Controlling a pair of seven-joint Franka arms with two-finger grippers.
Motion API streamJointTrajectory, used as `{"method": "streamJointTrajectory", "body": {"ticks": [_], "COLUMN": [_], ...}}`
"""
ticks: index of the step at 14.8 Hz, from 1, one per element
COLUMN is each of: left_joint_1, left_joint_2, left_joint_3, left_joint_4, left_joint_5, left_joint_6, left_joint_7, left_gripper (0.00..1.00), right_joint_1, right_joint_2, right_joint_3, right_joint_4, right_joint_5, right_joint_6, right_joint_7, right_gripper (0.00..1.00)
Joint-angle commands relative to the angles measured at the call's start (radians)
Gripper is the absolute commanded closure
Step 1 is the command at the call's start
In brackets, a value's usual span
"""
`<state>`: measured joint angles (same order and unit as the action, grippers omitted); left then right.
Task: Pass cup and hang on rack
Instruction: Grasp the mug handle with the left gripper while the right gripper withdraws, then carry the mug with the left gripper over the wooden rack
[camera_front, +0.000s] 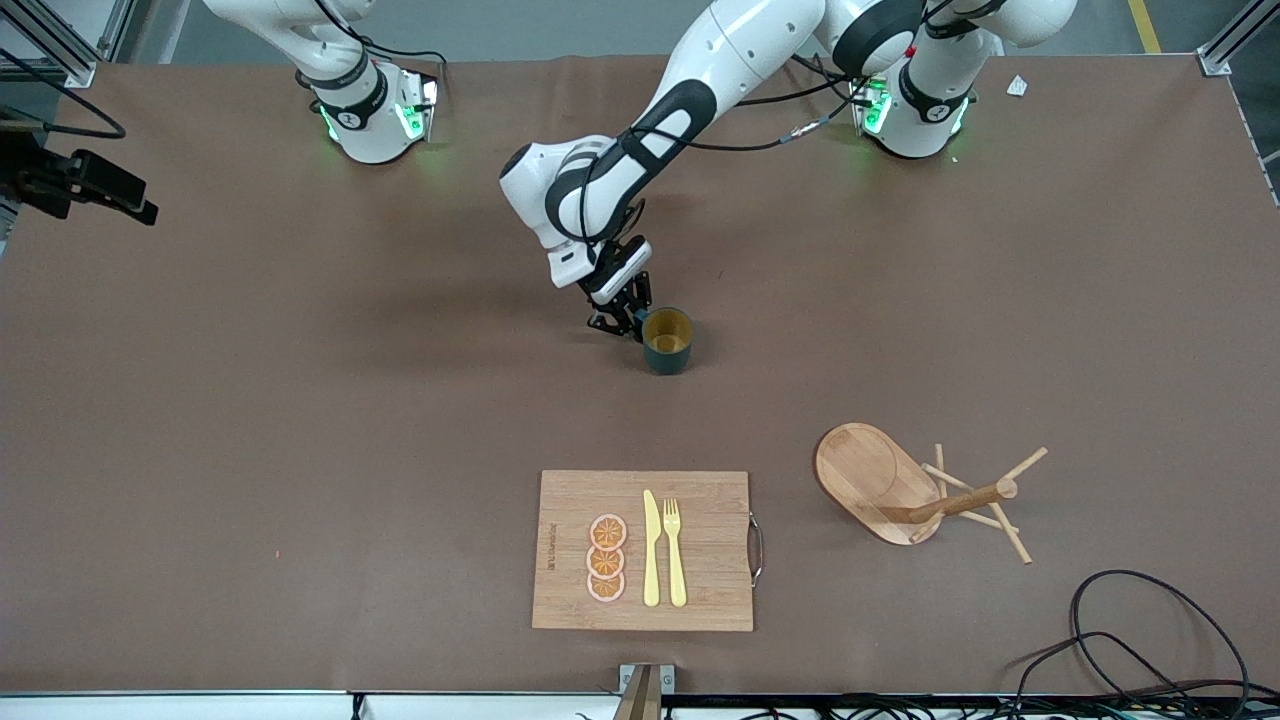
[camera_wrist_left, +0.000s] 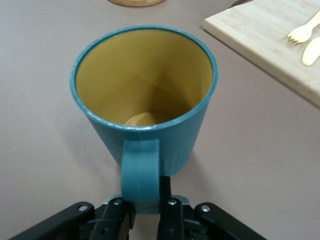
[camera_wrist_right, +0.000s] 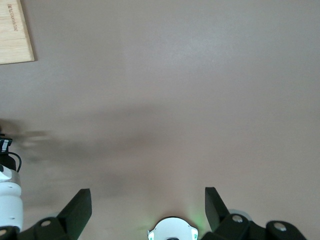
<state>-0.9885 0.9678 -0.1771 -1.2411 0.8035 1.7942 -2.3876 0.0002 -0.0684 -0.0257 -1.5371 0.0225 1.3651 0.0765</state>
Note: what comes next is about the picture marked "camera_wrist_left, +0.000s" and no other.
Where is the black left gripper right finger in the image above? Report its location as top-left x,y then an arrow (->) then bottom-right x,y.
156,176 -> 267,240

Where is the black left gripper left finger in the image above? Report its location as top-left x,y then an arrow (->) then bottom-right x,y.
9,196 -> 134,240

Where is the teal cup with yellow inside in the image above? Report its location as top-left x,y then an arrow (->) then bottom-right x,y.
69,24 -> 220,216

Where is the wooden cup rack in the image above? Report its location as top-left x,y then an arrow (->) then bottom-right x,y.
107,0 -> 166,8

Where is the brown table mat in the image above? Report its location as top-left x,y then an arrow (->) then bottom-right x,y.
0,0 -> 320,240

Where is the bamboo cutting board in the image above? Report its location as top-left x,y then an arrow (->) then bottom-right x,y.
202,0 -> 320,109

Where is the yellow plastic knife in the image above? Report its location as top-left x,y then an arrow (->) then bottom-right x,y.
301,37 -> 320,67

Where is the yellow plastic fork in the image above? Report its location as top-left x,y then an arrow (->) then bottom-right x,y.
286,9 -> 320,45

